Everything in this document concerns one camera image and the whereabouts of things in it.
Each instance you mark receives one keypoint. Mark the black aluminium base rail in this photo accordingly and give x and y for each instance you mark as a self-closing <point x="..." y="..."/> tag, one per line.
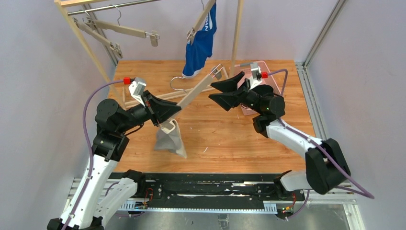
<point x="220" y="193"/>

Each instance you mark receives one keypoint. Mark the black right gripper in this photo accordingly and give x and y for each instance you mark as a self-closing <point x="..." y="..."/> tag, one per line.
<point x="244" y="94"/>

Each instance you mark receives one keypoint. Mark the grey beige underwear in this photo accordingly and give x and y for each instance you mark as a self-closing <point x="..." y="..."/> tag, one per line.
<point x="168" y="137"/>

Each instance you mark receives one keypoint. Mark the pink perforated plastic basket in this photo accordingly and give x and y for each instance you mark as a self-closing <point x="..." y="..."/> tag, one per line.
<point x="266" y="76"/>

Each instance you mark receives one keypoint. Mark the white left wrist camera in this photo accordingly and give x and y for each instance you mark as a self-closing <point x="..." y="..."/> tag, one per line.
<point x="136" y="88"/>

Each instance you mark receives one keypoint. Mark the blue underwear white trim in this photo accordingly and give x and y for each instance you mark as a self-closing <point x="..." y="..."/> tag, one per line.
<point x="201" y="48"/>

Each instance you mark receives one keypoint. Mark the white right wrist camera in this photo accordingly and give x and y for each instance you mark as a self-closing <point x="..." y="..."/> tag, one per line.
<point x="256" y="78"/>

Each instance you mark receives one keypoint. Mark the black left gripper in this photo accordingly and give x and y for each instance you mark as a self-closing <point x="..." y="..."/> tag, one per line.
<point x="151" y="106"/>

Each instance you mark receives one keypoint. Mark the wooden clothes rack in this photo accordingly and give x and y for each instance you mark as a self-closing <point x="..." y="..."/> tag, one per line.
<point x="153" y="32"/>

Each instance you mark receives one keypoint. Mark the beige clip hanger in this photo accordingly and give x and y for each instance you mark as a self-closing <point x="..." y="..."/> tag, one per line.
<point x="89" y="27"/>
<point x="201" y="19"/>
<point x="190" y="94"/>

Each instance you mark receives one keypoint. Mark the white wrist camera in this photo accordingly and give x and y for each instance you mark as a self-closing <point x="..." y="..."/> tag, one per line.
<point x="136" y="88"/>
<point x="256" y="78"/>

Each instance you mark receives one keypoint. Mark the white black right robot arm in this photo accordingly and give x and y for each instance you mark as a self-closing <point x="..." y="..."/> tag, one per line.
<point x="325" y="164"/>

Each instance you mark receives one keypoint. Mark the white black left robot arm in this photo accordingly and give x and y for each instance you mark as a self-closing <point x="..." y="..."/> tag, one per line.
<point x="87" y="211"/>

